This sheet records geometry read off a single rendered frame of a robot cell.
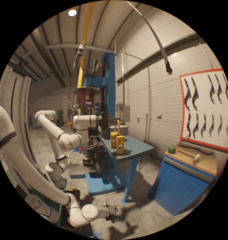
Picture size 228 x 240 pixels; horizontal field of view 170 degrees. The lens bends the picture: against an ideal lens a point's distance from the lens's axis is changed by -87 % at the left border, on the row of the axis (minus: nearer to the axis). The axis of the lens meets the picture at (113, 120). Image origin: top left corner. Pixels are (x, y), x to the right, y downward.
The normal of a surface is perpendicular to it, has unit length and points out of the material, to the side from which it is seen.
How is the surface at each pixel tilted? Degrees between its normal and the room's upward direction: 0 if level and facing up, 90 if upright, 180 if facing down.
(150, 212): 0
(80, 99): 90
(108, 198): 0
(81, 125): 90
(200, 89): 90
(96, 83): 90
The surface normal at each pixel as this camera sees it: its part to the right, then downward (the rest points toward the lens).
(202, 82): -0.93, 0.03
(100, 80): 0.36, 0.09
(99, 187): 0.00, -1.00
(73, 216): -0.32, -0.88
